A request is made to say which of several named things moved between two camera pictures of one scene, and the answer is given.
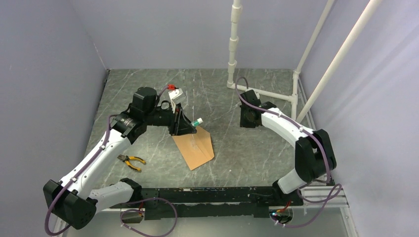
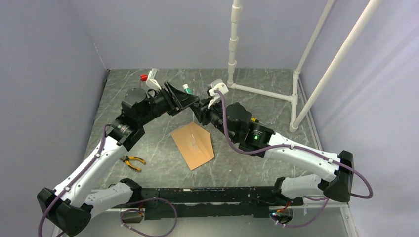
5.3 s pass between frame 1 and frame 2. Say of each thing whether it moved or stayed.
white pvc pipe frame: stayed
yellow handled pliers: stayed
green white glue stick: moved
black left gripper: moved
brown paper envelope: stayed
